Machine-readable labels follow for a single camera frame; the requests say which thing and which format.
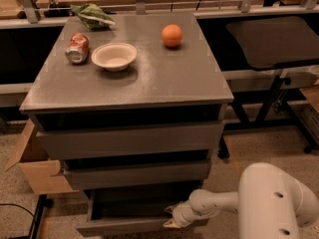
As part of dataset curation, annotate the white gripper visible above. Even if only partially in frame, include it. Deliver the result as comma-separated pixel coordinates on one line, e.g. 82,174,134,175
162,200,208,229

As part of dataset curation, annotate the grey bottom drawer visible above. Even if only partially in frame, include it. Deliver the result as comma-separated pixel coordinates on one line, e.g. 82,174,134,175
77,182,196,237

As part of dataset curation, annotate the grey drawer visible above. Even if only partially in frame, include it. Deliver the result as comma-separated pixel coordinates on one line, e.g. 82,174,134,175
64,160,210,190
77,182,196,237
37,120,224,160

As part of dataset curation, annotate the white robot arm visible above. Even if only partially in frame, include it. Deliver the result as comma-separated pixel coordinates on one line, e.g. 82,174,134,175
163,162,319,239

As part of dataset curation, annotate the grey middle drawer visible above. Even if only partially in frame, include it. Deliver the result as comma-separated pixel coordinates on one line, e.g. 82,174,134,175
64,160,210,190

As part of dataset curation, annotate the grey top drawer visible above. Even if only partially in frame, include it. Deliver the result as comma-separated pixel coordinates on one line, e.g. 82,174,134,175
37,120,224,160

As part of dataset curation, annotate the grey drawer cabinet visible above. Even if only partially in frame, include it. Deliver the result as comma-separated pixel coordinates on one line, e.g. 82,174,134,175
19,12,234,197

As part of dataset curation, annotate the brown cardboard box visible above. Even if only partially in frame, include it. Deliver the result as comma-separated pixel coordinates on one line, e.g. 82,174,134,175
4,119,74,194

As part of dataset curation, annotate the white paper bowl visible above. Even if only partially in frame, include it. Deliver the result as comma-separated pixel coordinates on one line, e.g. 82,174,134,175
91,43,137,72

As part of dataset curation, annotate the orange fruit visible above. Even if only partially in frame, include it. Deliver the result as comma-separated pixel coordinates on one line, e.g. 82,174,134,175
161,24,182,48

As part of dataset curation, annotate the crushed red soda can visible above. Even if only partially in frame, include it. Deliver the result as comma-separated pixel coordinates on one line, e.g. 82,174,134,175
65,33,90,64

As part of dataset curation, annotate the dark side table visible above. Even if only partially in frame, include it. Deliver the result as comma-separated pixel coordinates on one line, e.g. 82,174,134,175
224,15,319,152

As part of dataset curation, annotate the green chip bag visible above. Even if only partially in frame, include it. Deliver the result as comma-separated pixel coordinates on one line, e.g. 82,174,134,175
71,3,116,30

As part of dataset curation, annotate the black floor cable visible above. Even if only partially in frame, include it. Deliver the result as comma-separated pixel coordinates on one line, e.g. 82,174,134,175
0,203,36,219

